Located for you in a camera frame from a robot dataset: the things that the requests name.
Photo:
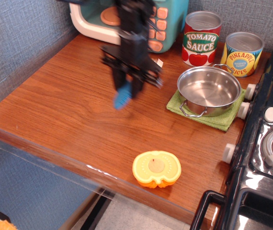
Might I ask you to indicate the small steel pot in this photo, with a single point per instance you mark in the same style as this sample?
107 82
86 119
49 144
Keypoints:
207 91

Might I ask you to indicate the white stove knob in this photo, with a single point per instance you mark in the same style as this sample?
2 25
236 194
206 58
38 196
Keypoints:
243 110
249 92
228 153

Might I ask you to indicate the black toy stove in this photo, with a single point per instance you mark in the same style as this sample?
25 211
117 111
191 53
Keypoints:
247 203

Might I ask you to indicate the tomato sauce can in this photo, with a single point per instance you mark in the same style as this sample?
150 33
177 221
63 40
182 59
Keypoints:
200 38

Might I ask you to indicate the pineapple slices can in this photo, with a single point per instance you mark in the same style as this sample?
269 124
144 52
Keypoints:
241 54

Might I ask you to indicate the blue handled metal fork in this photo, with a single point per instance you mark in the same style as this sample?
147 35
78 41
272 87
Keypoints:
124 95

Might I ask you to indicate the orange plate in microwave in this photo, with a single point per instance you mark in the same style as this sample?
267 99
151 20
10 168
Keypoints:
110 16

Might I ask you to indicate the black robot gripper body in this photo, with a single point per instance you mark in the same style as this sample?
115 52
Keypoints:
131 56

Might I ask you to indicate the teal toy microwave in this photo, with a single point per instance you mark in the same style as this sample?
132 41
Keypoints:
168 17

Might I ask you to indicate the orange toy pumpkin half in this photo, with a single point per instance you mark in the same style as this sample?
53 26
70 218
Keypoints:
156 169

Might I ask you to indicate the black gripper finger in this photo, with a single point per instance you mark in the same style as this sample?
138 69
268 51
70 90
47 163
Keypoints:
119 78
137 86

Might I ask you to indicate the orange object bottom left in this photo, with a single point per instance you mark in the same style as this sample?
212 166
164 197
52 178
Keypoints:
2 225

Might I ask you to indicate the green folded cloth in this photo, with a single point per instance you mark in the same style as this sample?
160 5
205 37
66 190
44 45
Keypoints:
221 122

